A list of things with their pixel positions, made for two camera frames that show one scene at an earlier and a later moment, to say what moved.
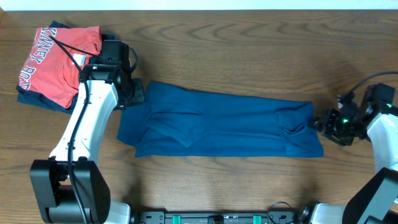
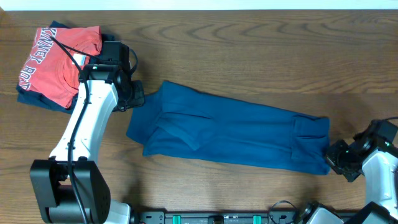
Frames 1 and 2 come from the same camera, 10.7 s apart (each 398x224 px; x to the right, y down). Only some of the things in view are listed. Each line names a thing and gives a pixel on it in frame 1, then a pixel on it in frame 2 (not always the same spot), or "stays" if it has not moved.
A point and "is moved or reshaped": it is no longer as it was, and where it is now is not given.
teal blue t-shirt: (175, 121) is moved or reshaped
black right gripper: (325, 121) → (331, 158)
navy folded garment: (27, 96) stays
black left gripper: (138, 98) stays
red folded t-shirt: (56, 58) stays
